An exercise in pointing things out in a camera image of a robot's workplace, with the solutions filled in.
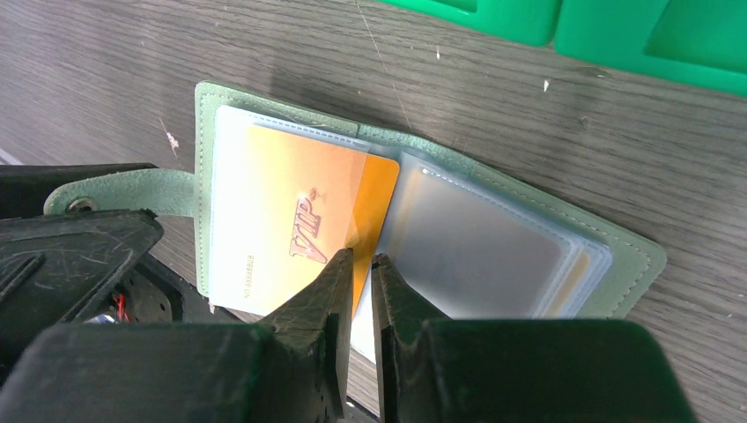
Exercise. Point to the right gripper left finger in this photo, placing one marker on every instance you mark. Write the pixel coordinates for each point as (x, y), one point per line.
(291, 366)

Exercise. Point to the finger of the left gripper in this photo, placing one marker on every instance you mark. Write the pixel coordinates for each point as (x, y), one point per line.
(60, 269)

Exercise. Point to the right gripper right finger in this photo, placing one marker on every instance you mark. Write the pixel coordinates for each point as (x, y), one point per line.
(432, 368)

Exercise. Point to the sage green card holder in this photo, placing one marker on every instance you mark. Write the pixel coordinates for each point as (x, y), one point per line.
(474, 242)

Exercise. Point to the green plastic double bin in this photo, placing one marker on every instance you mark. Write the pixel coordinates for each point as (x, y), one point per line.
(697, 42)

